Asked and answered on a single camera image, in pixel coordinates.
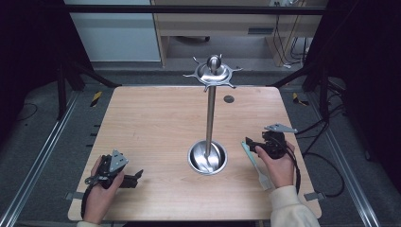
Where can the black horizontal frame bar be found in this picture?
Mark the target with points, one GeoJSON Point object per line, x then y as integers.
{"type": "Point", "coordinates": [189, 9]}

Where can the person's cream sleeve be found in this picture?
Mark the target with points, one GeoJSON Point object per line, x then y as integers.
{"type": "Point", "coordinates": [88, 224]}
{"type": "Point", "coordinates": [293, 208]}

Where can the person's left hand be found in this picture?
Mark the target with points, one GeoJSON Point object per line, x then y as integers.
{"type": "Point", "coordinates": [99, 201]}

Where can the steel utensil stand with hooks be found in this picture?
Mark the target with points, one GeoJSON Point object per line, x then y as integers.
{"type": "Point", "coordinates": [210, 119]}

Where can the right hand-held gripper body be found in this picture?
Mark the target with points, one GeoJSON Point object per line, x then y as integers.
{"type": "Point", "coordinates": [275, 145]}

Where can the black and yellow tape strip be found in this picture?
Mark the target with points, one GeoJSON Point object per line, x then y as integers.
{"type": "Point", "coordinates": [96, 98]}
{"type": "Point", "coordinates": [298, 99]}

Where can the dark curtain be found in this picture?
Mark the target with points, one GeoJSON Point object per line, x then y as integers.
{"type": "Point", "coordinates": [28, 47]}
{"type": "Point", "coordinates": [369, 63]}

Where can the white cabinet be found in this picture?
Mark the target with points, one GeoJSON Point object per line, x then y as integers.
{"type": "Point", "coordinates": [116, 34]}

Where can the light wooden desk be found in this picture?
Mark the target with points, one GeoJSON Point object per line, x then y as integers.
{"type": "Point", "coordinates": [217, 23]}

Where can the person's right cream sleeve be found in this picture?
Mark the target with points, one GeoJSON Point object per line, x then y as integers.
{"type": "Point", "coordinates": [293, 208]}

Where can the black metal stand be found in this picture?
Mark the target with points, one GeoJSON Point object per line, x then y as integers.
{"type": "Point", "coordinates": [323, 94]}
{"type": "Point", "coordinates": [61, 94]}

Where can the person's left cream sleeve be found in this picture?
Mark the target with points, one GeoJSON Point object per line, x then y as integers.
{"type": "Point", "coordinates": [88, 224]}

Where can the aluminium floor rail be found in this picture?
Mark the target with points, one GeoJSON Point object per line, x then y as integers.
{"type": "Point", "coordinates": [345, 160]}
{"type": "Point", "coordinates": [38, 157]}

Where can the grey table edge bracket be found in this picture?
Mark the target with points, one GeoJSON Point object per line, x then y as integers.
{"type": "Point", "coordinates": [314, 196]}
{"type": "Point", "coordinates": [74, 196]}

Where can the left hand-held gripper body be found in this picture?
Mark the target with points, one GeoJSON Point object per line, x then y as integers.
{"type": "Point", "coordinates": [116, 161]}

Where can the person's right hand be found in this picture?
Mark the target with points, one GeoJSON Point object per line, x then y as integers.
{"type": "Point", "coordinates": [280, 171]}

